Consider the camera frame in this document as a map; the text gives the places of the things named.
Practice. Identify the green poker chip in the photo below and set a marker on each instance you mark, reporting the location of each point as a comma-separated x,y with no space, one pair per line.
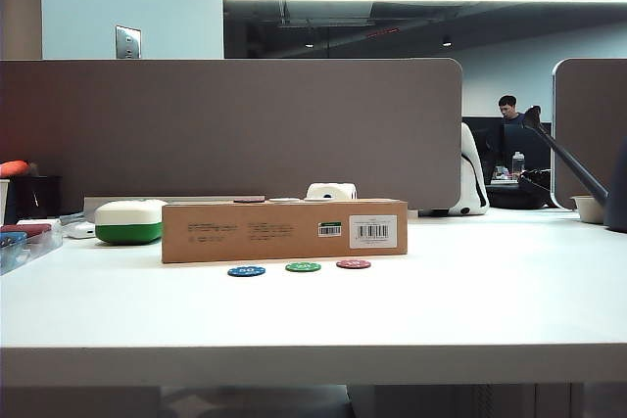
303,267

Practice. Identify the white dotted cube box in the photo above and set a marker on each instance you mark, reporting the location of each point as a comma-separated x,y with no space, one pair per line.
330,191

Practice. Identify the white poker chip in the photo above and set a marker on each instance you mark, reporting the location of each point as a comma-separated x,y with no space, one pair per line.
284,200

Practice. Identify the dark red poker chip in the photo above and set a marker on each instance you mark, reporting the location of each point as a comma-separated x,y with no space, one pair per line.
249,199

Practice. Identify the blue poker chip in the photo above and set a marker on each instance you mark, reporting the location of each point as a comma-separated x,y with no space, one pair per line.
246,271

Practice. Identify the brown cardboard rectangular box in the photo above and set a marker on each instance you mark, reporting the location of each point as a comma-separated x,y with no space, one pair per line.
210,232

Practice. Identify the white and green soap box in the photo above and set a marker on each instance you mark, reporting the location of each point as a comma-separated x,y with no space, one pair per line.
127,222

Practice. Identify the clear plastic chip case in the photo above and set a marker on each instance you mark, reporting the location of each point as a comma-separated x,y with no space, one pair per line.
34,251

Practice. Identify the red chip stack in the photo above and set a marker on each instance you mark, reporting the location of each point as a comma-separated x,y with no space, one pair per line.
27,229

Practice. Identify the blue chip stack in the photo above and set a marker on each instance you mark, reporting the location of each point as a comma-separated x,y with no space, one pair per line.
11,240

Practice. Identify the wide grey desk partition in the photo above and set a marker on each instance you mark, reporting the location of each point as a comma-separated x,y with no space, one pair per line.
235,129

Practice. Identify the white and black robot figure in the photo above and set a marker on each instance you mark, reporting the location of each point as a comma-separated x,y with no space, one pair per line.
471,183

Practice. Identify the black computer monitor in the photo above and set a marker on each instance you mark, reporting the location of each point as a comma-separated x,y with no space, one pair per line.
482,139
531,149

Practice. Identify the black ceiling spotlight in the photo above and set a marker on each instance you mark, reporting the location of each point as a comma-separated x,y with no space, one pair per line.
447,41

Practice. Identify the clear water bottle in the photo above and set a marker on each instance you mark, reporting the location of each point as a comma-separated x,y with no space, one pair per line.
518,163

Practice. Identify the person in dark shirt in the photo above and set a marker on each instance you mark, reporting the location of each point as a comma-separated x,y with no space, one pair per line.
509,107

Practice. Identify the black bag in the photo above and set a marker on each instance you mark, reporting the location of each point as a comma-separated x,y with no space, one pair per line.
524,193

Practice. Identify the small white case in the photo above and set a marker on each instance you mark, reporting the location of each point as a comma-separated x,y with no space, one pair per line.
81,230

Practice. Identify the grey flat object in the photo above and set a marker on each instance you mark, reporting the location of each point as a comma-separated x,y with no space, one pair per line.
71,218

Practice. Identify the dark grey watering can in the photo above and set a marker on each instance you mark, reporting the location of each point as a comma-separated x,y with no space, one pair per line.
578,169

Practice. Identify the black pen holder cup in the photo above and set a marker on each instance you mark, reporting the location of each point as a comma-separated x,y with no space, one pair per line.
41,195

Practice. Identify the white paper bowl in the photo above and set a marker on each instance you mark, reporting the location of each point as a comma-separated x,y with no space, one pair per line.
590,208

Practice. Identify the narrow grey desk partition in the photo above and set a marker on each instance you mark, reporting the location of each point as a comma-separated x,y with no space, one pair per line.
593,114

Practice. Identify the orange soft object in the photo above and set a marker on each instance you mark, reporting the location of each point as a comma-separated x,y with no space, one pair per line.
14,168

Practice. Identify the white paper cup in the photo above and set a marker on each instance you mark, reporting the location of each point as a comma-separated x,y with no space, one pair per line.
4,200

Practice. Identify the metal wall switch plate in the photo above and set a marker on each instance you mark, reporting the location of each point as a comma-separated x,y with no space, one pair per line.
128,42

